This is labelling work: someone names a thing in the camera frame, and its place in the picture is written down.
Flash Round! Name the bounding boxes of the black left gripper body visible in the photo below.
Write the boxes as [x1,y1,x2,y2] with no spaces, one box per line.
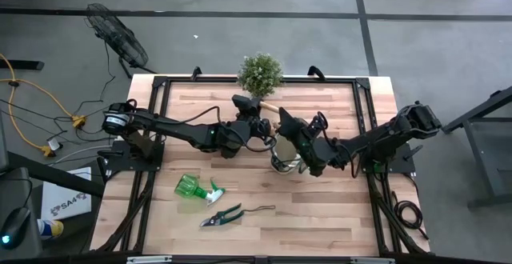
[219,114,277,159]

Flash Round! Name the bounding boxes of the black fan cord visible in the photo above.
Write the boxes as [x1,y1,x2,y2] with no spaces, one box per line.
[75,42,121,115]

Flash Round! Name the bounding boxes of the dark grey desk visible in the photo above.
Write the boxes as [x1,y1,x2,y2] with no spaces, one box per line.
[0,166,43,262]

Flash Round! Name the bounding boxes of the potted green plant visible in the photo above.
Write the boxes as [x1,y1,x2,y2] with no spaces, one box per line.
[237,53,284,98]

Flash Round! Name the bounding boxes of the silver table bracket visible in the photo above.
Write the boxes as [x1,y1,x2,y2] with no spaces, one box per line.
[350,257,396,264]
[126,255,173,264]

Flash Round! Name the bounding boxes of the coiled black cable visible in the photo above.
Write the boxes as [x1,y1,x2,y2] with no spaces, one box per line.
[390,190,430,241]

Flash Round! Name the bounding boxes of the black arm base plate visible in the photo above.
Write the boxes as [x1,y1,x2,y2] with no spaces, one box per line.
[359,143,417,175]
[98,142,165,173]

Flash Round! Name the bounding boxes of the black computer mouse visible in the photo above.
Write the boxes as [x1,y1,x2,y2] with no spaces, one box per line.
[0,206,32,251]

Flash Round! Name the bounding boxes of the black floor fan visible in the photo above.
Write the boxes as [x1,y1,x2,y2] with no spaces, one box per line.
[84,2,158,79]

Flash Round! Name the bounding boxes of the yellow and blue bottle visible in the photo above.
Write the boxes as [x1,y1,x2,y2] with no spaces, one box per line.
[37,218,65,241]

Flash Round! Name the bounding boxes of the green spray bottle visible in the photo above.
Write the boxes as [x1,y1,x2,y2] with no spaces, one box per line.
[174,174,226,206]

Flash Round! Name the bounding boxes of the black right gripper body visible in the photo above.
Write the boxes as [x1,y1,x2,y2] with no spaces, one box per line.
[282,120,317,153]

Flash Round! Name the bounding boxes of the black metal beam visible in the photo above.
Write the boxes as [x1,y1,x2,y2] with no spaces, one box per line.
[6,150,106,198]

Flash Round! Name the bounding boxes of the black floor bar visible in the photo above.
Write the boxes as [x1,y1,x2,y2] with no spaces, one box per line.
[0,59,45,72]

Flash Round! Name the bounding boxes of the green pruning shears with strap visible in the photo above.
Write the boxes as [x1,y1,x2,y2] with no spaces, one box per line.
[198,202,276,228]

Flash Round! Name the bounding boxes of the grey metal stand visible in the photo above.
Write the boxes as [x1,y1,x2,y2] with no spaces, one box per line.
[441,86,512,209]

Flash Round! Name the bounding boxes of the white printed cardboard box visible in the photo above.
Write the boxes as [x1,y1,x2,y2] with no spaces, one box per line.
[40,166,93,221]

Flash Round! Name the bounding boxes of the yellow extension cord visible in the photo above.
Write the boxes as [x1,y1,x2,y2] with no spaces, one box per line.
[0,54,87,158]

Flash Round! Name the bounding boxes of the hand rake with wooden handle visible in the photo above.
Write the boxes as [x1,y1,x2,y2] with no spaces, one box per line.
[259,100,281,114]

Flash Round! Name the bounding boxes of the black metal table frame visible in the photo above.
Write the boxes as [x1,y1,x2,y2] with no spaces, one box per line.
[90,74,432,257]

